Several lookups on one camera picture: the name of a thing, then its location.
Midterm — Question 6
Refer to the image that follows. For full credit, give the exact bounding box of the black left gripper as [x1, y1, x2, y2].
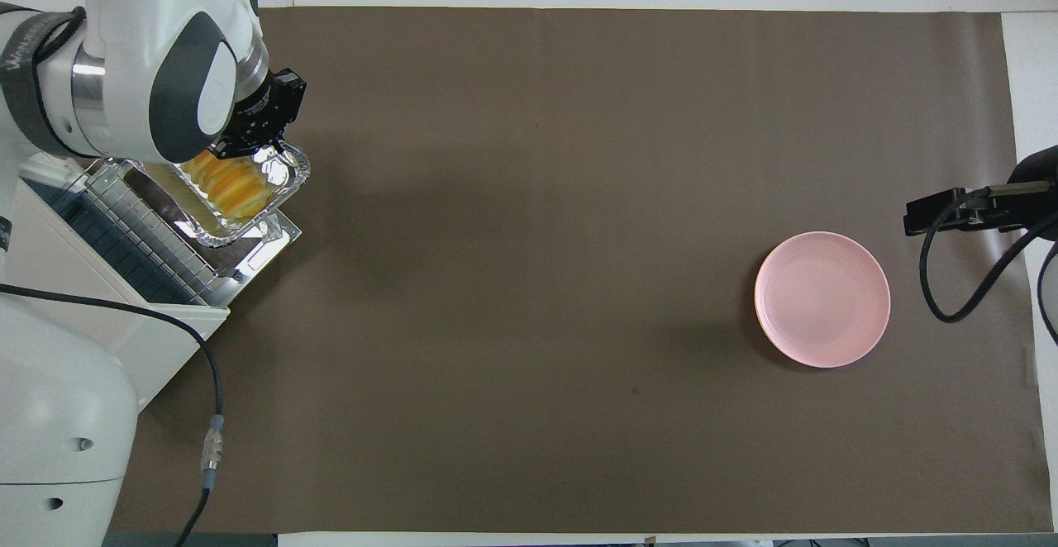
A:
[211, 68, 308, 159]

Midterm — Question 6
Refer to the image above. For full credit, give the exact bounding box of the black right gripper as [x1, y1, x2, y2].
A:
[903, 146, 1058, 242]

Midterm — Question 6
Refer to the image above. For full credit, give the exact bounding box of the silver aluminium foil tray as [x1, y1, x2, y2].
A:
[136, 140, 312, 249]

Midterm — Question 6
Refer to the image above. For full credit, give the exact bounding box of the yellow ridged bread loaf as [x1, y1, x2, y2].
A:
[180, 149, 269, 221]

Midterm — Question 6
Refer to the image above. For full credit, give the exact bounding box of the glass oven door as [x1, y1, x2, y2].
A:
[198, 208, 303, 283]

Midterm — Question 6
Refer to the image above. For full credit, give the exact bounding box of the cream toaster oven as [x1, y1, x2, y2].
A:
[0, 155, 303, 416]

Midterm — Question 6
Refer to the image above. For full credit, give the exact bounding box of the pink round plate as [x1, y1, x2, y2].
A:
[754, 231, 892, 369]

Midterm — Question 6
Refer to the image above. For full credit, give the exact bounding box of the brown table mat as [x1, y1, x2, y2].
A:
[107, 7, 1055, 534]

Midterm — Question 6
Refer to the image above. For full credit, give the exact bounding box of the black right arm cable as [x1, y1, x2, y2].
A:
[919, 186, 1058, 347]

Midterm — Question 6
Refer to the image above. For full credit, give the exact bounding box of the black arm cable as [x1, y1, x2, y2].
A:
[0, 6, 226, 547]
[919, 186, 1058, 347]

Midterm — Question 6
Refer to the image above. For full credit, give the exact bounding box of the metal wire oven rack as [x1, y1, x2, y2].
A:
[83, 163, 226, 307]

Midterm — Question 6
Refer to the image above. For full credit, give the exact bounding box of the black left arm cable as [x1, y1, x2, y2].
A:
[0, 6, 226, 547]

